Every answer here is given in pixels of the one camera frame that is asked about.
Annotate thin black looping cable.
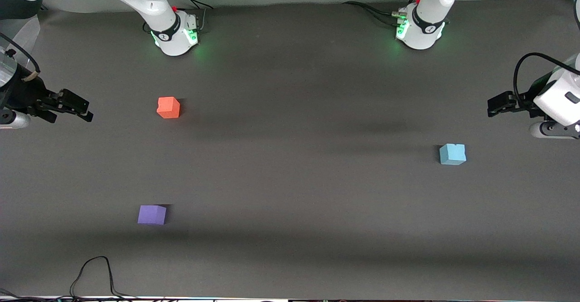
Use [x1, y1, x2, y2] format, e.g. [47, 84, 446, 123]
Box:
[69, 256, 139, 300]

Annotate pale grey plastic sheet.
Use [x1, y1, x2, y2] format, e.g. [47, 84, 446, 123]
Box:
[8, 15, 42, 69]

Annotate orange foam block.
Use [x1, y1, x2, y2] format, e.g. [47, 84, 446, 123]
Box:
[156, 96, 181, 120]

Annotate black right base cables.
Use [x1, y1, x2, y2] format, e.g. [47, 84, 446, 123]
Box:
[172, 0, 214, 35]

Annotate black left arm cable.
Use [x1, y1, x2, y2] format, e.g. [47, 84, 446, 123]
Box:
[513, 52, 580, 108]

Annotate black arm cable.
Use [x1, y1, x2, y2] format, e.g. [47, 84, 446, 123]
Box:
[0, 32, 41, 74]
[513, 52, 580, 108]

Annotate dark grey table cloth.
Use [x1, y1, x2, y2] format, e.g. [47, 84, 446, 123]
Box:
[0, 0, 580, 301]

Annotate purple foam block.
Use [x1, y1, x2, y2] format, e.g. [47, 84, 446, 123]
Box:
[137, 205, 168, 226]

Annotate black base cables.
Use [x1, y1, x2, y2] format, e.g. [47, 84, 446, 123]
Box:
[172, 0, 214, 35]
[342, 0, 425, 27]

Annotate light blue foam block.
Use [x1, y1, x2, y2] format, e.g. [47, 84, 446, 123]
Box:
[439, 143, 467, 166]

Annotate black left base cables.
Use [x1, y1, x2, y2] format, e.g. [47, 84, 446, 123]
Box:
[342, 0, 425, 27]

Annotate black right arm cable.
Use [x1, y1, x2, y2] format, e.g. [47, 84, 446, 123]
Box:
[0, 32, 41, 74]

